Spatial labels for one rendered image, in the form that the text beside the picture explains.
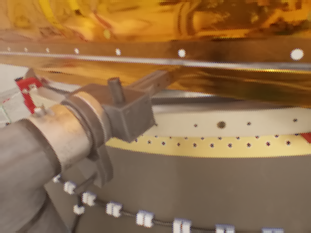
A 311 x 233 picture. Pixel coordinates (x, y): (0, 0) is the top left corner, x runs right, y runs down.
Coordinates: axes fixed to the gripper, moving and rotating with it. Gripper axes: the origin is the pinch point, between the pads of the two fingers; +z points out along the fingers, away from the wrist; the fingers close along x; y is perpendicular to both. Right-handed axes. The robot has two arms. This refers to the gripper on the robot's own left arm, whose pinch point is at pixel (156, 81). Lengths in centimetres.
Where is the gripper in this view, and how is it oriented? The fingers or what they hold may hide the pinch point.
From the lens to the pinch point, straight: 39.1
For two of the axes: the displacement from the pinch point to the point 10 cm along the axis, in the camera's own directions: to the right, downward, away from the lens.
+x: -7.5, -1.7, 6.3
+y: -1.7, -8.8, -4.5
